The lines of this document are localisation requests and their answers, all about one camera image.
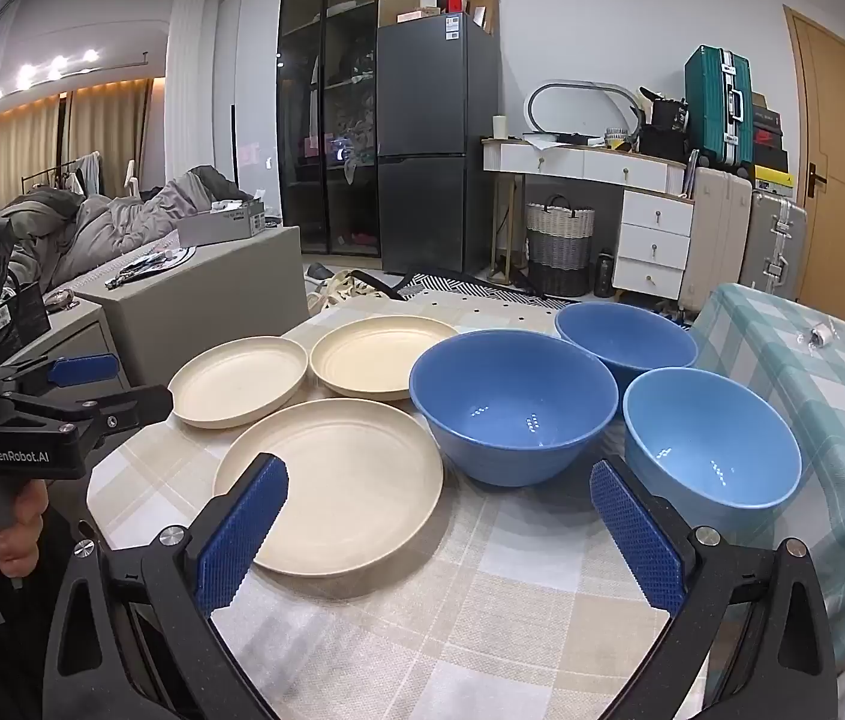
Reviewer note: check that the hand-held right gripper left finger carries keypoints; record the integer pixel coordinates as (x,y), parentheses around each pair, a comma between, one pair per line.
(242,532)

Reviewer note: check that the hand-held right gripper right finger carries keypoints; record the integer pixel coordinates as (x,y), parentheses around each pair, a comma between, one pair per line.
(636,532)

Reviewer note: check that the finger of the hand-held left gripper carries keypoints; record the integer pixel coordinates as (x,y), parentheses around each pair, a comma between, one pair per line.
(130,406)
(85,369)

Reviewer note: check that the beige plate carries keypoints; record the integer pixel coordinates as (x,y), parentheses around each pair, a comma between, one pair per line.
(347,480)
(377,360)
(238,382)

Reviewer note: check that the light blue bowl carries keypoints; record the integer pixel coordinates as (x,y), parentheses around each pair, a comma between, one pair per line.
(711,442)

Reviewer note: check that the large blue bowl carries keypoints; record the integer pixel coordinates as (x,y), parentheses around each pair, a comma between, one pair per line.
(516,412)

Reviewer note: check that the small dark blue bowl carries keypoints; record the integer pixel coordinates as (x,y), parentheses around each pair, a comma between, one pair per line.
(624,345)

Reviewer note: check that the grey nightstand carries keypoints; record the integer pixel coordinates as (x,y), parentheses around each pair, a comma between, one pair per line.
(85,345)

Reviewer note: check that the printed magazine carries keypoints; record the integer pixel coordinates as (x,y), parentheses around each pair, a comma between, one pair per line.
(148,266)

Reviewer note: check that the grey duvet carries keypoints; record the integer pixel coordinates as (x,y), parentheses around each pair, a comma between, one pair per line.
(115,225)

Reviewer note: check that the grey shoe box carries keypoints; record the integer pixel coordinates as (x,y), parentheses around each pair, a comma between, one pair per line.
(220,229)

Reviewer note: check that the clothes rack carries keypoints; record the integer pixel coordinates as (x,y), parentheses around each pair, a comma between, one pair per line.
(85,169)

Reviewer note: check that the teal checked tablecloth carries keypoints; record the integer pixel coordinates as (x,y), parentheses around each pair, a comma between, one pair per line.
(842,450)

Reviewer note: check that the patterned tote bag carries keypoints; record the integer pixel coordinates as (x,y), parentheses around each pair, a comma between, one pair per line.
(340,289)

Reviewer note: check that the beige curtain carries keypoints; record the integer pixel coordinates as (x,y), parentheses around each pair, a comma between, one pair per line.
(107,127)

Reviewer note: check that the black water bottle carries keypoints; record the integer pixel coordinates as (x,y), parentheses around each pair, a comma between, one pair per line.
(604,277)

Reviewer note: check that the small clear plastic object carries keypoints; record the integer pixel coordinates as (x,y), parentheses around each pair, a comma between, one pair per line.
(816,336)

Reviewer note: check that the black and white rug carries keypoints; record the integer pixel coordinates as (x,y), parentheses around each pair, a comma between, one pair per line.
(482,292)

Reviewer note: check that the woven laundry basket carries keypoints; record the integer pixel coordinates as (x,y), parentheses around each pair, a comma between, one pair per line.
(559,247)

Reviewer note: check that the white curtain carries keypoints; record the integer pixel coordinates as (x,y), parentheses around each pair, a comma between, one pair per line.
(193,90)

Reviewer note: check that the ceiling spot lights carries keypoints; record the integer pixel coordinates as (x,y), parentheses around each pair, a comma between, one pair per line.
(55,67)

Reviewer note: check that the beige suitcase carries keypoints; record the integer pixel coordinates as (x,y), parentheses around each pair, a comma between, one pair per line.
(718,240)

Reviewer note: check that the white dressing desk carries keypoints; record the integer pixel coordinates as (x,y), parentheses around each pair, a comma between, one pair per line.
(654,225)

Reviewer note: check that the silver suitcase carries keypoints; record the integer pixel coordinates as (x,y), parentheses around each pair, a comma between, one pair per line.
(774,240)

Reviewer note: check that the dark glass cabinet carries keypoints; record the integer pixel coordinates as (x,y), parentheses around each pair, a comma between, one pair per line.
(325,90)

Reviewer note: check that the yellow box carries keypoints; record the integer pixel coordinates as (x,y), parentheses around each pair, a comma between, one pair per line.
(773,180)

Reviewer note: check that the black bag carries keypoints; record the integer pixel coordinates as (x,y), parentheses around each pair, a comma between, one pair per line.
(662,135)

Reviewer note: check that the dark grey fridge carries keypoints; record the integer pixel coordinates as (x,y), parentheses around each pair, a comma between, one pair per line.
(430,127)

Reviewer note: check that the stack of dark boxes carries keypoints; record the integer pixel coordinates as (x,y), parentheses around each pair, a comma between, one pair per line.
(767,135)

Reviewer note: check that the wooden door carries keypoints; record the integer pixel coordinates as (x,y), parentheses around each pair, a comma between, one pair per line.
(842,165)

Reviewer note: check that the white candle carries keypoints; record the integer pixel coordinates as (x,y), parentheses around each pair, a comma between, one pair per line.
(499,127)

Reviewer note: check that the green suitcase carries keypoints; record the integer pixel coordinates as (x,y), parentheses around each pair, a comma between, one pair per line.
(714,105)

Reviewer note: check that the oval mirror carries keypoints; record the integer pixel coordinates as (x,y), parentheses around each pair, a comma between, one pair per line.
(542,101)

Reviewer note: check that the flat cardboard box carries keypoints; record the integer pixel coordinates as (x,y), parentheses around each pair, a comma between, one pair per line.
(418,16)

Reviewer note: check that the open cardboard box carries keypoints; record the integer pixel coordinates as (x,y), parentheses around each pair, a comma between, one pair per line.
(482,11)

